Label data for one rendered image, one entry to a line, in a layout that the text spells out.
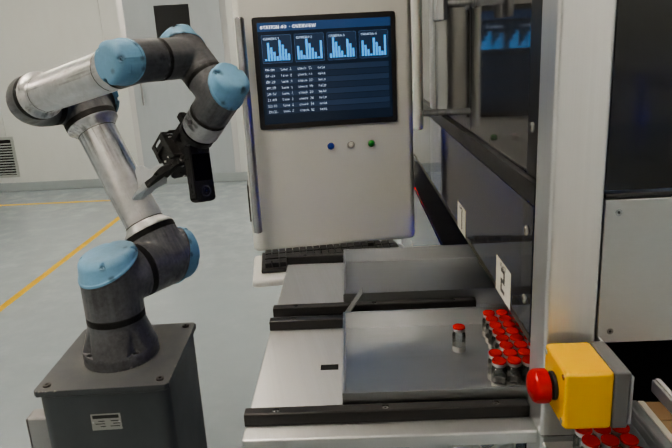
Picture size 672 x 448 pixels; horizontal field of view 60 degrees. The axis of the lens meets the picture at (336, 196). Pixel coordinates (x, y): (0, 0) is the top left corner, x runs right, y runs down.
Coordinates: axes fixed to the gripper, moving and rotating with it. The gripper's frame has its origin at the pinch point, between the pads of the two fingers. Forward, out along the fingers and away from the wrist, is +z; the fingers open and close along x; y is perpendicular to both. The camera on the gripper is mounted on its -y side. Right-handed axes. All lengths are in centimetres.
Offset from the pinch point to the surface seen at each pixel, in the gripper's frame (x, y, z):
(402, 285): -31, -42, -17
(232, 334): -104, -1, 153
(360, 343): -6, -48, -22
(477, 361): -13, -61, -36
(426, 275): -39, -42, -18
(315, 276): -24.8, -28.7, -1.4
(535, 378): 7, -64, -57
